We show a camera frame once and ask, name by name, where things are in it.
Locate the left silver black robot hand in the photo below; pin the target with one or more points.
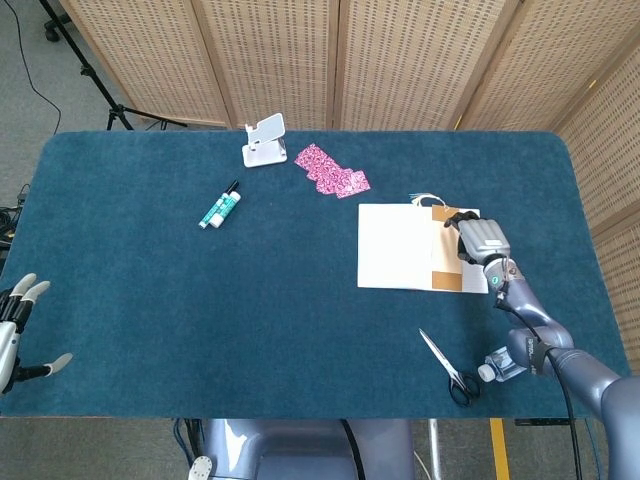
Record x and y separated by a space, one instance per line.
7 342

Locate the clear plastic water bottle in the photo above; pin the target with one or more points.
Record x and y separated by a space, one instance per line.
495 367

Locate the pink patterned cloth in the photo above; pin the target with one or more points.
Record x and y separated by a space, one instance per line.
327 180

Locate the blue-grey robot torso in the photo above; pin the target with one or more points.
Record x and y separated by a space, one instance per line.
300 450

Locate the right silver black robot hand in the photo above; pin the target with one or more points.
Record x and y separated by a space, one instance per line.
482 240

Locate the white glue stick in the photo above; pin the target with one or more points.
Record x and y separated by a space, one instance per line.
216 221

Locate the pink patterned paper card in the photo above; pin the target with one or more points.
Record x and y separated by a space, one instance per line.
311 157
356 184

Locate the brown card tag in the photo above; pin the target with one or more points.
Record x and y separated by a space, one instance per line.
444 250

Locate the green marker pen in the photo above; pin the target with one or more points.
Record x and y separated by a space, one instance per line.
205 220

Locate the teal carpet table cover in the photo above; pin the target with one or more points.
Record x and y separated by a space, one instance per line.
200 300

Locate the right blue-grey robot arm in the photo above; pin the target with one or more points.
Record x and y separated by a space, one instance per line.
530 315

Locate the metal table leg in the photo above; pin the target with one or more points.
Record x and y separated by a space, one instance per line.
435 450

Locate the black caster base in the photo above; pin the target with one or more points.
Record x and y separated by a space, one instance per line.
50 34

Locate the white phone stand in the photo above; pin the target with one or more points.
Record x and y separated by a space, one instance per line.
262 156

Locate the black tripod stand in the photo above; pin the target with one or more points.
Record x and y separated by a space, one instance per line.
87 71

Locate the wicker folding screen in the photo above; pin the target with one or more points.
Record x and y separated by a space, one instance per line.
280 60

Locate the white notebook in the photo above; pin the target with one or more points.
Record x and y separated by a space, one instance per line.
390 245

